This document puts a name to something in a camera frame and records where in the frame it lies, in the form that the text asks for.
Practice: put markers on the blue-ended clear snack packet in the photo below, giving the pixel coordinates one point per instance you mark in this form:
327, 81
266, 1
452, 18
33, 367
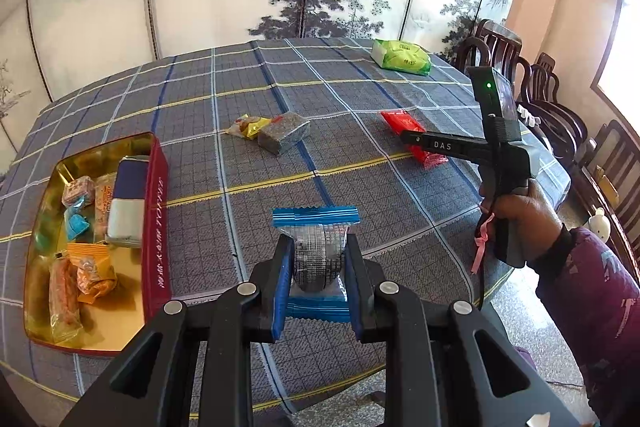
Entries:
317, 252

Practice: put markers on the red snack packet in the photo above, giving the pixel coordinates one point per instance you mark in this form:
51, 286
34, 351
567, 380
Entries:
405, 124

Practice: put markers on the white figurine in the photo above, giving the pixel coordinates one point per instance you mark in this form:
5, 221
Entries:
598, 224

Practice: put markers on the red and gold tin box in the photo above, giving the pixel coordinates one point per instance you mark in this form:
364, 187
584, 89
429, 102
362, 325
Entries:
157, 227

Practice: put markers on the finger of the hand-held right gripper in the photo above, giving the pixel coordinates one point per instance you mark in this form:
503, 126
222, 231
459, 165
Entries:
445, 145

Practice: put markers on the orange print snack packet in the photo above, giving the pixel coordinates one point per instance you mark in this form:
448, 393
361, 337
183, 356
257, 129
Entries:
104, 207

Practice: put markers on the green snack packet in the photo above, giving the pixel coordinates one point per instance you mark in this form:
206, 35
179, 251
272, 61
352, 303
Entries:
402, 57

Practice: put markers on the dark wooden chair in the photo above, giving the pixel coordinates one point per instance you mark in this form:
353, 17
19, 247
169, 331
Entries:
615, 187
550, 107
492, 42

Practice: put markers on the grey plaid tablecloth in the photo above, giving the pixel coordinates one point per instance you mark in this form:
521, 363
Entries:
350, 187

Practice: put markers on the blue candy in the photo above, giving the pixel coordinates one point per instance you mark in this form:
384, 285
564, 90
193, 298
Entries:
76, 224

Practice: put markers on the small square wrapped snack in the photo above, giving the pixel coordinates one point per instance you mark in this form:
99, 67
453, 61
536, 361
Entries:
77, 192

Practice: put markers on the clear packet of orange snacks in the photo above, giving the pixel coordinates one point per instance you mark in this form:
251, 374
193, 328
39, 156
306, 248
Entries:
62, 302

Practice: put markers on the person's right hand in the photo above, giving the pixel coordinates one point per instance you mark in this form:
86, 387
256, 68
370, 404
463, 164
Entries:
535, 222

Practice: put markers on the yellow candy packet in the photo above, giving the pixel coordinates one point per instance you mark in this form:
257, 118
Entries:
250, 127

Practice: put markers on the dark sesame bar packet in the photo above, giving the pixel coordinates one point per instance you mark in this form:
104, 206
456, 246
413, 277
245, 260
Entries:
282, 132

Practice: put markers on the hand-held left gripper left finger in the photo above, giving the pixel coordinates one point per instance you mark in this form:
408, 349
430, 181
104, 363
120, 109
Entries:
280, 297

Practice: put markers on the pink ribbon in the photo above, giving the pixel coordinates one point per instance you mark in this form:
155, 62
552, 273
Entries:
480, 247

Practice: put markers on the small white object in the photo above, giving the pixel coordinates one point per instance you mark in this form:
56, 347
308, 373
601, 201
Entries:
526, 114

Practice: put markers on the person's right forearm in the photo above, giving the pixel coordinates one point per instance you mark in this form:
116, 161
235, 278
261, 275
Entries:
590, 297

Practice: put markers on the window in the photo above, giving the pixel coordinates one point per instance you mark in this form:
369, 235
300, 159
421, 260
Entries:
622, 67

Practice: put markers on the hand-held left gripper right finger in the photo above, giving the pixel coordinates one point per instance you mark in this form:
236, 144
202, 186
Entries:
356, 292

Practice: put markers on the white and blue box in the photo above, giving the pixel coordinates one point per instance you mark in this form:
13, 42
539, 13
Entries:
127, 212

